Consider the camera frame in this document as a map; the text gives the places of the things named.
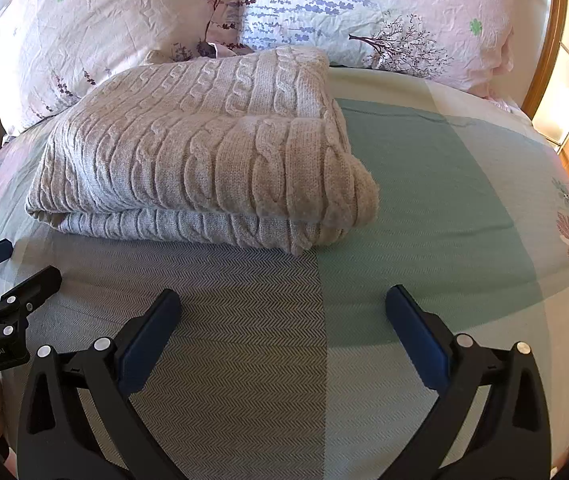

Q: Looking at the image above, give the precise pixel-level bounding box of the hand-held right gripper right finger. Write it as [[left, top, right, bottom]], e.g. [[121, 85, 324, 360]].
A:
[[385, 284, 553, 480]]

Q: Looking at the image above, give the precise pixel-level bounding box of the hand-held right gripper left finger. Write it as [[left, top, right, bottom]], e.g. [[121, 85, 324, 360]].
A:
[[16, 288, 191, 480]]

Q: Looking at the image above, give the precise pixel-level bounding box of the beige cable-knit sweater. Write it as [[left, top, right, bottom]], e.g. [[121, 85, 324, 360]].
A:
[[25, 45, 382, 258]]

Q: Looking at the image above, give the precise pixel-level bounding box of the green grey patterned bedsheet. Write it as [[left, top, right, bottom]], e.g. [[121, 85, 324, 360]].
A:
[[0, 66, 569, 480]]

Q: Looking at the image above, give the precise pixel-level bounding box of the pink floral pillow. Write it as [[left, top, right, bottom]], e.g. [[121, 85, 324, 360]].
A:
[[0, 0, 226, 136]]

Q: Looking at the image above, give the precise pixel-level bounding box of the wooden headboard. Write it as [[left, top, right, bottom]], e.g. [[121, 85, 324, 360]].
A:
[[521, 0, 569, 122]]

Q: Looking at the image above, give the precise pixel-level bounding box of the pink pillow with tree print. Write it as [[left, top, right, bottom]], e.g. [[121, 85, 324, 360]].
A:
[[204, 0, 526, 107]]

